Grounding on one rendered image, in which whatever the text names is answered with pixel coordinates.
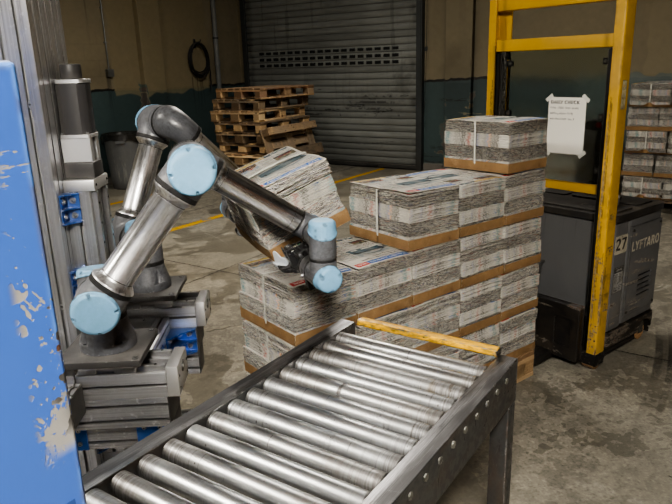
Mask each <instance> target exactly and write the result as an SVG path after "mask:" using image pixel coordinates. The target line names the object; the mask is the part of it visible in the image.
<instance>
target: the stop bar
mask: <svg viewBox="0 0 672 504"><path fill-rule="evenodd" d="M357 325H358V326H363V327H367V328H371V329H376V330H380V331H385V332H389V333H393V334H398V335H402V336H406V337H411V338H415V339H420V340H424V341H428V342H433V343H437V344H442V345H446V346H450V347H455V348H459V349H464V350H468V351H472V352H477V353H481V354H485V355H490V356H494V357H498V356H499V355H500V354H501V351H502V348H501V347H498V346H494V345H489V344H485V343H480V342H475V341H471V340H466V339H462V338H457V337H452V336H448V335H443V334H439V333H434V332H430V331H425V330H420V329H416V328H411V327H407V326H402V325H397V324H393V323H388V322H384V321H379V320H375V319H370V318H365V317H361V318H359V319H358V320H357Z"/></svg>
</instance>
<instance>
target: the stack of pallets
mask: <svg viewBox="0 0 672 504"><path fill-rule="evenodd" d="M296 88H303V94H296ZM215 90H216V97H217V98H216V99H214V100H212V103H213V110H214V111H210V114H211V122H214V125H215V134H216V140H217V141H216V142H218V144H219V147H220V150H221V151H222V152H223V153H224V154H225V155H226V156H227V157H234V158H232V159H231V160H232V161H233V162H234V163H235V164H236V165H237V166H238V167H239V168H240V167H242V166H244V165H246V164H248V163H250V162H252V161H254V160H256V159H258V158H261V157H263V156H265V155H267V152H266V151H265V150H264V147H265V146H264V142H263V141H262V140H261V137H260V134H259V130H263V129H266V128H269V127H275V126H281V125H287V124H292V123H291V119H299V123H300V122H306V121H309V118H310V115H305V105H308V95H314V84H312V85H264V86H249V87H233V88H218V89H215ZM276 90H280V94H277V93H276ZM228 92H234V96H232V97H228ZM253 92H255V95H253ZM289 99H297V104H294V105H290V101H289ZM269 101H276V104H272V105H270V102H269ZM224 103H231V107H225V106H224ZM248 103H253V105H248ZM286 109H294V114H293V115H286ZM266 112H273V114H270V115H267V114H266ZM223 114H230V117H229V118H223ZM271 122H278V124H273V125H272V123H271ZM226 125H233V128H228V129H226ZM228 136H235V138H230V139H228ZM230 146H238V148H233V149H230ZM254 153H255V154H254ZM250 154H251V155H250Z"/></svg>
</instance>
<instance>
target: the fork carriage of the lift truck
mask: <svg viewBox="0 0 672 504"><path fill-rule="evenodd" d="M537 297H538V306H536V307H535V308H538V309H537V310H538V313H537V318H536V319H535V321H536V322H535V325H536V326H535V328H534V329H536V330H535V340H534V341H535V345H538V346H541V347H544V348H547V349H549V350H551V351H552V355H555V356H558V357H561V358H563V359H566V360H569V361H571V362H574V363H576V361H578V360H581V349H582V337H583V326H584V314H585V306H582V305H578V304H575V303H572V302H568V301H565V300H561V299H558V298H554V297H551V296H547V295H544V294H540V293H538V294H537Z"/></svg>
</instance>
